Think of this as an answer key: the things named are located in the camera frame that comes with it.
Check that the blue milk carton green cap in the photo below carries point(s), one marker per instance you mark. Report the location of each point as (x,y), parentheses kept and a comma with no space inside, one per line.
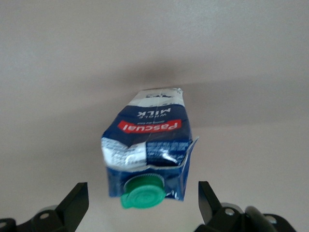
(149,128)

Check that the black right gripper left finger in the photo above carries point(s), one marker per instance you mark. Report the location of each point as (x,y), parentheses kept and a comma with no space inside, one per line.
(67,212)

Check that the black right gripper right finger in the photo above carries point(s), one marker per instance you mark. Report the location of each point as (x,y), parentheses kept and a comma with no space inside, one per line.
(212,215)

